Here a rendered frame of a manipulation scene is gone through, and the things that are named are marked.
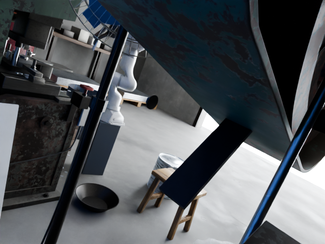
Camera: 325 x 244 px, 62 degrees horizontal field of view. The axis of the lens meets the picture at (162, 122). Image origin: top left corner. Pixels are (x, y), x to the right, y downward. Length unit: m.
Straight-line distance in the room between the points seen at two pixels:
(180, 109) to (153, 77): 1.16
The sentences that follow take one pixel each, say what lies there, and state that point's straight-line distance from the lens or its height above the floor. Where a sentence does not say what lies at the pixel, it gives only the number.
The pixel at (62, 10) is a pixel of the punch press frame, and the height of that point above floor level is 1.08.
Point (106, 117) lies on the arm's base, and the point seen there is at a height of 0.48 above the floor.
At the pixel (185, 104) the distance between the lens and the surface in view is 6.27.
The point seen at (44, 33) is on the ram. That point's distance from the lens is 1.67.
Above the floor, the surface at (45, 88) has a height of 0.68.
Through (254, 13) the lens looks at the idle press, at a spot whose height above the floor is 1.07.
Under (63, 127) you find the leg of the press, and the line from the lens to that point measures 1.69.
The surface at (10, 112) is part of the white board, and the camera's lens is 1.48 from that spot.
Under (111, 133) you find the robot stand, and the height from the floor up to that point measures 0.38.
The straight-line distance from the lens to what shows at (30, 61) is 1.67.
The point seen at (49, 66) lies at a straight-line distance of 1.73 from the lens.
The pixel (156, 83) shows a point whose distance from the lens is 6.83.
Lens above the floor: 1.03
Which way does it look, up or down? 11 degrees down
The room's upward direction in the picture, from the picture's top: 22 degrees clockwise
